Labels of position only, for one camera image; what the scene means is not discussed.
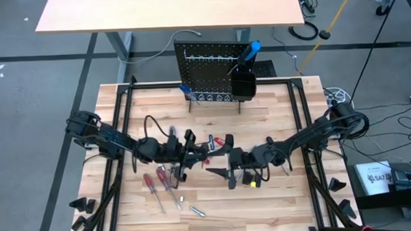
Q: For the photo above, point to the grey desk leg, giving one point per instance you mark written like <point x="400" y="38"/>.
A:
<point x="245" y="33"/>
<point x="121" y="50"/>

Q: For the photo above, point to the black mesh mat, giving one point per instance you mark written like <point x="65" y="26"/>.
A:
<point x="267" y="69"/>

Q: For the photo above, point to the black plastic peg board bin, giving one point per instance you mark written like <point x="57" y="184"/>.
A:
<point x="244" y="87"/>

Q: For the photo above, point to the black cart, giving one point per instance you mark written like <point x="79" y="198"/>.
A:
<point x="383" y="202"/>

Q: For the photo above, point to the red knob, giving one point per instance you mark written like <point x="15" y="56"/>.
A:
<point x="367" y="230"/>

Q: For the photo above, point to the white printed booklet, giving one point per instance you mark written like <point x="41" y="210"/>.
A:
<point x="372" y="178"/>

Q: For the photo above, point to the black aluminium table frame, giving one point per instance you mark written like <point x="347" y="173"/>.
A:
<point x="276" y="81"/>

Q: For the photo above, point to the steel shaft tool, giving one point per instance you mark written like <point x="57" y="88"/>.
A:
<point x="240" y="176"/>
<point x="285" y="169"/>

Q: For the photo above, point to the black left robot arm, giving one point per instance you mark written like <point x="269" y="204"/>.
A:
<point x="117" y="139"/>

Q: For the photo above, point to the chrome extension bar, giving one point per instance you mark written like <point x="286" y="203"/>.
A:
<point x="197" y="212"/>

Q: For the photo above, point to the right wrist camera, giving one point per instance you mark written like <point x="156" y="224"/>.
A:
<point x="229" y="139"/>

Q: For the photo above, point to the small chrome socket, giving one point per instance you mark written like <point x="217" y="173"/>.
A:
<point x="161" y="166"/>
<point x="181" y="198"/>

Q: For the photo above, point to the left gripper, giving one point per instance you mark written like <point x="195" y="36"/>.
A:
<point x="172" y="149"/>

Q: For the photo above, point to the black triangular bracket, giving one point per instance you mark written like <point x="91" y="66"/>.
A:
<point x="337" y="184"/>
<point x="78" y="204"/>
<point x="346" y="208"/>
<point x="78" y="223"/>
<point x="90" y="206"/>

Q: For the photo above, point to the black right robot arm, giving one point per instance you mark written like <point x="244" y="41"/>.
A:
<point x="312" y="132"/>

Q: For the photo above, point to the loose black triangular block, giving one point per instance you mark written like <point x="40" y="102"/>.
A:
<point x="257" y="181"/>
<point x="247" y="178"/>

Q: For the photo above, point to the light wood desk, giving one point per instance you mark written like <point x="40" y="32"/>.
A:
<point x="171" y="10"/>

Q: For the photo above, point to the black electronic box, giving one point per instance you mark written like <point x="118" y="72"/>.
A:
<point x="404" y="180"/>

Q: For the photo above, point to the black round floor cap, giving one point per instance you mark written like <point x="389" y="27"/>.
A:
<point x="325" y="34"/>

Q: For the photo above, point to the black peg board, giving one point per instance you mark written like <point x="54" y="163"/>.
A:
<point x="207" y="74"/>

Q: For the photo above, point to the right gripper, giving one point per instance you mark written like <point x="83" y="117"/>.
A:
<point x="248" y="158"/>

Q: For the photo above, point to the black power strip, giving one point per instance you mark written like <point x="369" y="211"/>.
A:
<point x="308" y="4"/>

